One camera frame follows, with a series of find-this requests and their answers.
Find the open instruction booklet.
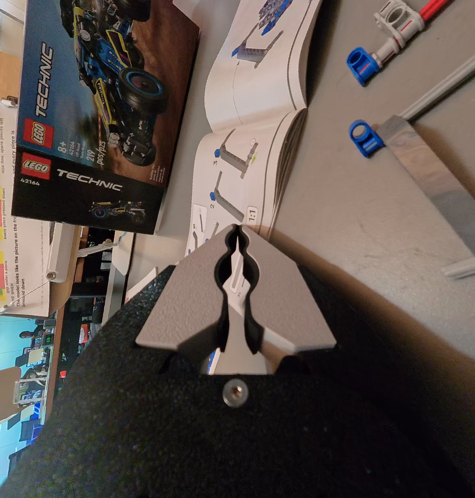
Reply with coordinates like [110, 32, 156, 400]
[185, 0, 324, 281]

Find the lego set box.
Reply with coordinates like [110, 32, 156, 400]
[11, 0, 201, 236]

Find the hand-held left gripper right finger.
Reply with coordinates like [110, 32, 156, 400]
[237, 224, 336, 375]

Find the printed paper sheet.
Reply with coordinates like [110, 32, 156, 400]
[0, 99, 53, 317]

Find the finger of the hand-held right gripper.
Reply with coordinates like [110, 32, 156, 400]
[378, 115, 475, 279]

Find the light grey lego axle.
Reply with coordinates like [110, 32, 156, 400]
[399, 56, 475, 120]

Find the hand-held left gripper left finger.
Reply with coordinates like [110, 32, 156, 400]
[135, 224, 238, 375]

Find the red lego axle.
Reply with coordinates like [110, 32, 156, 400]
[417, 0, 454, 20]

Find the brown cardboard box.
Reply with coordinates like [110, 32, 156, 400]
[0, 47, 22, 102]

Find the white lego connector piece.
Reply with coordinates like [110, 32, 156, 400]
[372, 0, 425, 65]

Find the blue lego connector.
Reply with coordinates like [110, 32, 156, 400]
[347, 47, 380, 87]
[348, 119, 385, 158]

